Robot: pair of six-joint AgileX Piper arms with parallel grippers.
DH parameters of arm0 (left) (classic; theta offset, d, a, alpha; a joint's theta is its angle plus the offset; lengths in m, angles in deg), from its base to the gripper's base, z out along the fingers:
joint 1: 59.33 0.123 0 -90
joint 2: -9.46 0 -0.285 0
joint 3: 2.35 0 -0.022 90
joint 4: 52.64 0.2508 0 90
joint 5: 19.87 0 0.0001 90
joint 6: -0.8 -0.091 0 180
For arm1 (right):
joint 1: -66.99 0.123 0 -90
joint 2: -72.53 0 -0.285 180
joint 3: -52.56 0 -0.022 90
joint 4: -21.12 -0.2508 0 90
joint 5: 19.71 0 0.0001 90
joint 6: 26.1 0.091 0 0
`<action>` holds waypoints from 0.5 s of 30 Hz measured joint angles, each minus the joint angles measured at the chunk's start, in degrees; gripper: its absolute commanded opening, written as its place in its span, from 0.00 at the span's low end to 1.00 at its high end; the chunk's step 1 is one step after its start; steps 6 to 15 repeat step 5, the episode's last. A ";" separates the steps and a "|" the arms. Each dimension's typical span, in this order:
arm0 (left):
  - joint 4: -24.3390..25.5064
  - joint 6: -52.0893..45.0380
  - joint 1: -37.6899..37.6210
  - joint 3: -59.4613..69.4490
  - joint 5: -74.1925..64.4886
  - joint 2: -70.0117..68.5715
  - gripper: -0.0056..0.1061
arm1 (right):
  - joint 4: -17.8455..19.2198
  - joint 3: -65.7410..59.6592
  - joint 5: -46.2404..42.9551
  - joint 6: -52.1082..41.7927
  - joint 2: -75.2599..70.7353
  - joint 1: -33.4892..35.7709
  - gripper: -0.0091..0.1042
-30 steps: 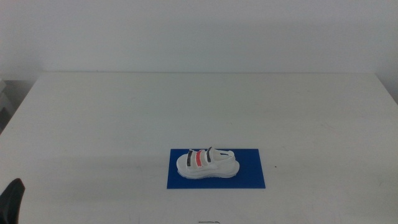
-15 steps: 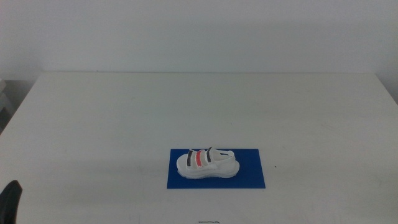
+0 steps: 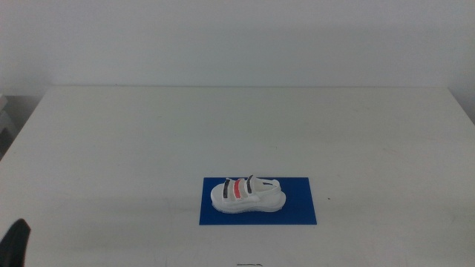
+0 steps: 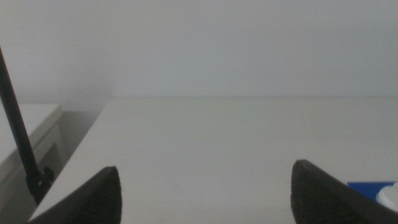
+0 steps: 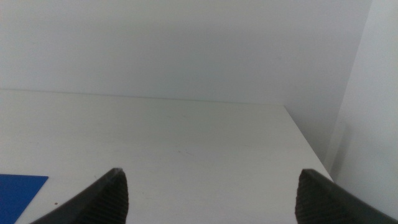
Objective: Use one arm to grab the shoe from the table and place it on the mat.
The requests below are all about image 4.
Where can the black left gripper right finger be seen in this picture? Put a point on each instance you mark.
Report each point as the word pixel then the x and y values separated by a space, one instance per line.
pixel 323 199

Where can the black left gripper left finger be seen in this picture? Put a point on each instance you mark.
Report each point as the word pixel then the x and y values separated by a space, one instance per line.
pixel 93 202

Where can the white shoe with striped heel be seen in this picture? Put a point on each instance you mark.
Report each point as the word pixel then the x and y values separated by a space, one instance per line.
pixel 388 196

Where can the blue rectangular mat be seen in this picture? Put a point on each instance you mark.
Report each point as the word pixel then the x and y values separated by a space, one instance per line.
pixel 363 189

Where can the white side cabinet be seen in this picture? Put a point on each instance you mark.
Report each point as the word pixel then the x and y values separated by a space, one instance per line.
pixel 34 124

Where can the black pole with clamp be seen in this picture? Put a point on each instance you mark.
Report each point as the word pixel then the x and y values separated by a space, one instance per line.
pixel 17 127

